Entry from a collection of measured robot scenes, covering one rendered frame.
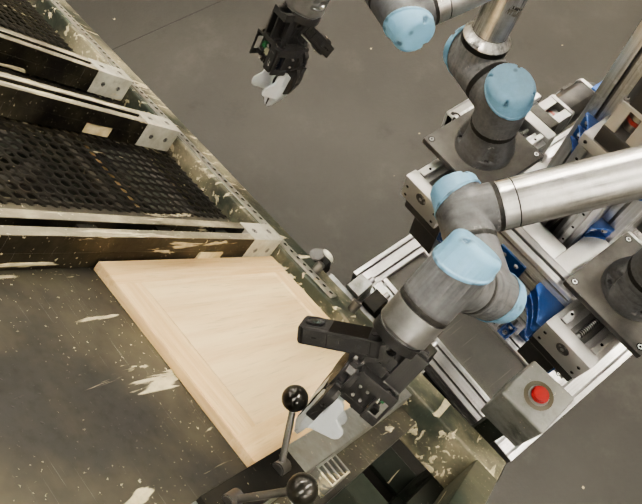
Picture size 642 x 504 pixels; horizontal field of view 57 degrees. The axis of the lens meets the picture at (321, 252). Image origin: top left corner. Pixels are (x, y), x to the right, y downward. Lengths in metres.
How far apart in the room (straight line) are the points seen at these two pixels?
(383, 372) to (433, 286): 0.14
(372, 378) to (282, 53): 0.61
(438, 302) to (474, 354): 1.51
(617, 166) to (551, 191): 0.09
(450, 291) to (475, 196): 0.19
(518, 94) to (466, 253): 0.75
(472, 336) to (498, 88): 1.10
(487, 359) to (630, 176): 1.41
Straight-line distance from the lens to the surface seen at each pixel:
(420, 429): 1.42
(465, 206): 0.86
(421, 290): 0.73
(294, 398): 0.84
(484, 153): 1.52
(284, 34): 1.12
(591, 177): 0.90
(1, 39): 1.61
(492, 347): 2.26
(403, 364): 0.78
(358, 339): 0.77
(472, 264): 0.72
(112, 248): 1.07
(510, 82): 1.43
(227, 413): 0.95
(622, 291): 1.45
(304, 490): 0.72
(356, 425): 1.13
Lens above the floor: 2.24
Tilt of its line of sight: 62 degrees down
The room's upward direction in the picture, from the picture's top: 5 degrees clockwise
